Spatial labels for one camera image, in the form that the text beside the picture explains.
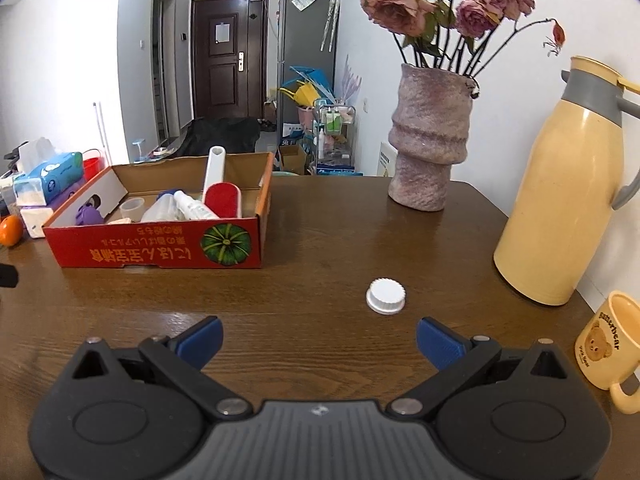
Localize pink textured vase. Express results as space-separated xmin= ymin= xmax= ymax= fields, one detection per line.
xmin=388 ymin=63 xmax=474 ymax=212

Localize blue yellow plastic items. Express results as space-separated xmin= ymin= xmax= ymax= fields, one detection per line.
xmin=277 ymin=65 xmax=331 ymax=108

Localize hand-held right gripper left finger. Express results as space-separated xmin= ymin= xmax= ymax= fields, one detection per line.
xmin=65 ymin=316 xmax=252 ymax=423

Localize white nasal spray bottle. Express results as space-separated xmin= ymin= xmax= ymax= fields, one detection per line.
xmin=172 ymin=190 xmax=221 ymax=221

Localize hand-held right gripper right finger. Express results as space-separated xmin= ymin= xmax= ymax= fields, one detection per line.
xmin=389 ymin=317 xmax=576 ymax=422

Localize red and white lint brush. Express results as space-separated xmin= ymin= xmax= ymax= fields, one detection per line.
xmin=202 ymin=146 xmax=244 ymax=219

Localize white folded umbrella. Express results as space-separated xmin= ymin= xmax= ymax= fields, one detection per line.
xmin=320 ymin=0 xmax=342 ymax=53

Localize yellow bear mug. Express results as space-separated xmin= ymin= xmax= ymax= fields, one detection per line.
xmin=574 ymin=290 xmax=640 ymax=415

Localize white pole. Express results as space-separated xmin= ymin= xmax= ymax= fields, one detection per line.
xmin=92 ymin=101 xmax=109 ymax=166

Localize purple tissue pack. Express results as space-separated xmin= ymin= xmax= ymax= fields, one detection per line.
xmin=20 ymin=185 xmax=83 ymax=239

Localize purple wall decoration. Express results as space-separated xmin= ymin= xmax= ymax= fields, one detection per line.
xmin=340 ymin=55 xmax=362 ymax=106

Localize translucent plastic swab box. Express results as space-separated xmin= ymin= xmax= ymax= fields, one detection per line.
xmin=141 ymin=195 xmax=187 ymax=223

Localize white ridged cap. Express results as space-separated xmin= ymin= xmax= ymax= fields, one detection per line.
xmin=365 ymin=277 xmax=407 ymax=316

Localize small brown cardboard box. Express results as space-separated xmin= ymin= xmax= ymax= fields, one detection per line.
xmin=278 ymin=145 xmax=307 ymax=175

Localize blue printed box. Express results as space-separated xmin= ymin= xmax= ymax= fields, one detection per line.
xmin=317 ymin=162 xmax=363 ymax=177

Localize purple ridged cap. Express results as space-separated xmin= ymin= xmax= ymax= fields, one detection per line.
xmin=75 ymin=202 xmax=106 ymax=226

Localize white plastic ring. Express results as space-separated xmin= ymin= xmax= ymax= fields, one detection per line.
xmin=120 ymin=197 xmax=146 ymax=221

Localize wire rack trolley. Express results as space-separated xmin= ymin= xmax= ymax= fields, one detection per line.
xmin=312 ymin=99 xmax=357 ymax=176

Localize blue tissue pack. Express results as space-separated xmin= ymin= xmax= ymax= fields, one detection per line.
xmin=12 ymin=137 xmax=84 ymax=206

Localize red plastic cup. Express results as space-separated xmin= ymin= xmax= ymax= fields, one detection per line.
xmin=82 ymin=149 xmax=104 ymax=181

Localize dried pink rose bouquet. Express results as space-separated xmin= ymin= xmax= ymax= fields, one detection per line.
xmin=252 ymin=0 xmax=596 ymax=78

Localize red cardboard box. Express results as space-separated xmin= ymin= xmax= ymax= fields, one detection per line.
xmin=42 ymin=151 xmax=275 ymax=269

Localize dark brown door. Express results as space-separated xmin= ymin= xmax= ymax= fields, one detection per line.
xmin=190 ymin=0 xmax=269 ymax=121

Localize yellow thermos jug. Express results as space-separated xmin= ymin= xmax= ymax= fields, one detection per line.
xmin=493 ymin=56 xmax=640 ymax=307

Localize grey fridge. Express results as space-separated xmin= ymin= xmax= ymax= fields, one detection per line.
xmin=276 ymin=0 xmax=342 ymax=128

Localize clear food container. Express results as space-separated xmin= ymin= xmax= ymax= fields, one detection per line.
xmin=0 ymin=171 xmax=19 ymax=216

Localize orange fruit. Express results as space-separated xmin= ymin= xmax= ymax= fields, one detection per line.
xmin=0 ymin=215 xmax=25 ymax=247

